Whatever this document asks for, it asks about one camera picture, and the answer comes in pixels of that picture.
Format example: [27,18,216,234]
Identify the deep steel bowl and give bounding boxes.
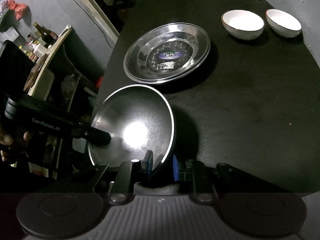
[88,85,176,170]

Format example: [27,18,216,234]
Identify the small steel plate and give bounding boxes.
[123,23,211,85]

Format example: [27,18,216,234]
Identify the white bowl dark rim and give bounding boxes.
[265,9,302,38]

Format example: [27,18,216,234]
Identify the large steel plate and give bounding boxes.
[123,39,211,85]

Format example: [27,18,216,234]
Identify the person's left hand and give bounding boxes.
[0,127,32,165]

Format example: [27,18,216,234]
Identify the wooden side counter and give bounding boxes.
[28,25,73,100]

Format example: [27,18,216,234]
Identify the white condiment bottle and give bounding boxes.
[30,41,47,57]

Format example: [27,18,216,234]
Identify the red capped bottle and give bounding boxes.
[96,76,103,89]

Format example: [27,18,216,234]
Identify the dark sauce bottle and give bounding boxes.
[33,22,58,45]

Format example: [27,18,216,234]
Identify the red plastic bag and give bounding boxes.
[7,0,29,21]

